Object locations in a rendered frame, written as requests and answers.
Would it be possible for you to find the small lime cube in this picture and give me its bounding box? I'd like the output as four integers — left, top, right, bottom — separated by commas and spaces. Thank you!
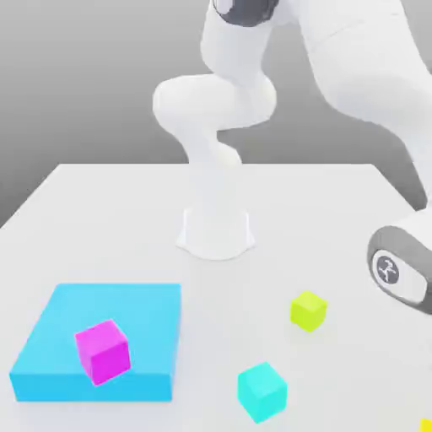
290, 290, 329, 333

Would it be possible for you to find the small magenta cube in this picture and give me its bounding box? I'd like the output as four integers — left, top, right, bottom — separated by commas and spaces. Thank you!
73, 318, 132, 387

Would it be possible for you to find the small cyan cube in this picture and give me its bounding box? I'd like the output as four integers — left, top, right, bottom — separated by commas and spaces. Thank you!
236, 360, 289, 425

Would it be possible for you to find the large blue box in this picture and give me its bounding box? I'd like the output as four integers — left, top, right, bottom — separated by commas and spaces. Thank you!
8, 283, 182, 403

